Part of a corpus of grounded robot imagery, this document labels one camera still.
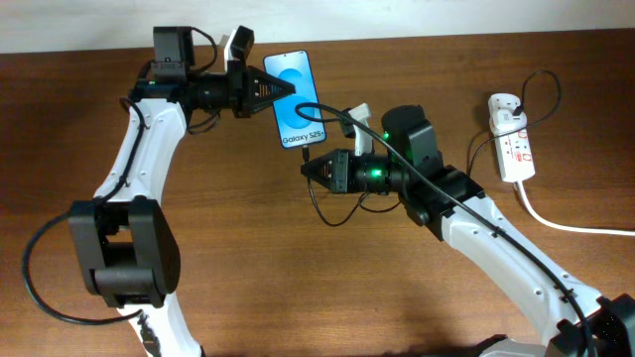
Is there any black USB charging cable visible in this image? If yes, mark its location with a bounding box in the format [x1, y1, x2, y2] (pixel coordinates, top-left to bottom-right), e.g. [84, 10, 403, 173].
[301, 69, 563, 228]

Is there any blue Galaxy smartphone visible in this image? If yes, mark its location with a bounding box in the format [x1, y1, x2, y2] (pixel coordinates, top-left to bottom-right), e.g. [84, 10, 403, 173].
[263, 50, 326, 150]

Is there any white power strip cord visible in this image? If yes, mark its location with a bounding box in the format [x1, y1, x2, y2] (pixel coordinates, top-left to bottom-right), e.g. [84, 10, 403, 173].
[513, 179, 635, 237]

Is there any white USB charger adapter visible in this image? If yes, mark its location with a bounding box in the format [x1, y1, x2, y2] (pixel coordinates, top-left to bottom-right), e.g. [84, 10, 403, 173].
[490, 109, 527, 136]

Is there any white power strip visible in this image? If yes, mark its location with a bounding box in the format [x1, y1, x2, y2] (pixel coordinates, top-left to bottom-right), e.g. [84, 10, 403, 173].
[488, 93, 536, 182]

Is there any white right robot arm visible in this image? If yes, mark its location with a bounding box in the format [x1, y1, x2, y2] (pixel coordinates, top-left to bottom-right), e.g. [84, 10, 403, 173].
[301, 105, 634, 356]

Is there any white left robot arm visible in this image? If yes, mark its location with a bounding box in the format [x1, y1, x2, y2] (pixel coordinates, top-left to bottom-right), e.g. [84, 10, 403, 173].
[69, 60, 295, 356]

